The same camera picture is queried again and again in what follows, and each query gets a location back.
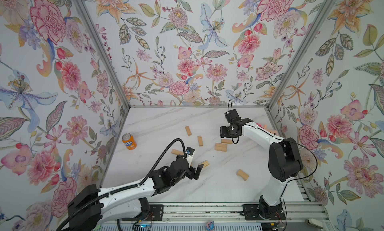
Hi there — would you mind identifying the wood block of trio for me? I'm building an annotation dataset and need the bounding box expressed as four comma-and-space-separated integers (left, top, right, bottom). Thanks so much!
215, 143, 228, 148
215, 146, 227, 152
221, 139, 233, 144

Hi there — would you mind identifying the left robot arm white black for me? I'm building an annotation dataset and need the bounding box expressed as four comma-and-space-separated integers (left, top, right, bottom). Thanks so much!
57, 147, 204, 231

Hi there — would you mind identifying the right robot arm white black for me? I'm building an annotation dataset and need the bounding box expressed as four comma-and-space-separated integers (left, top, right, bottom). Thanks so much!
220, 109, 304, 220

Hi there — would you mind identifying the ridged wood block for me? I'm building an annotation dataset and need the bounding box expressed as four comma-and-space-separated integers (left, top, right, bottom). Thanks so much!
199, 161, 210, 169

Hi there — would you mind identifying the curved wood block right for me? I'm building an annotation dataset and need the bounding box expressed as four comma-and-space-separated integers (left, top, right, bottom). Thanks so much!
237, 170, 249, 181

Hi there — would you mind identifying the pink plush doll toy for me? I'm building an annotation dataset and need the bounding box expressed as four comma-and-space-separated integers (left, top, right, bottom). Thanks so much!
257, 123, 279, 136

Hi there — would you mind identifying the orange soda can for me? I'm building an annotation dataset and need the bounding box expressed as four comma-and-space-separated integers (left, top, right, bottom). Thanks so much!
122, 133, 137, 150

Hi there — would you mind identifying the white object bottom right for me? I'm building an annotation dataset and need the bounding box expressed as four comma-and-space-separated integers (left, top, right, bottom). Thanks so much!
306, 218, 324, 229

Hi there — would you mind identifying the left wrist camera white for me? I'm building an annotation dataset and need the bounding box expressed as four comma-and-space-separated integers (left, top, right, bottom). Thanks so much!
184, 146, 196, 167

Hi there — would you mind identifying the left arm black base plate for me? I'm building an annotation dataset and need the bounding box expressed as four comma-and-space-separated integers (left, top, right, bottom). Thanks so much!
132, 205, 164, 221

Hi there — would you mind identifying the small colourful object on rail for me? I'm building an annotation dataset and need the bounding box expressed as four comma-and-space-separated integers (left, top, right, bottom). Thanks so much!
206, 221, 215, 231

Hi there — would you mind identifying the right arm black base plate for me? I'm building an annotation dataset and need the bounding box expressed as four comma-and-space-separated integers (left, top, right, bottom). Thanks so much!
241, 204, 286, 221

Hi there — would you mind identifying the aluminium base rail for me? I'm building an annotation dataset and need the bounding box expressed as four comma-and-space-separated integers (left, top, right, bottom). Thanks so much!
150, 202, 329, 224

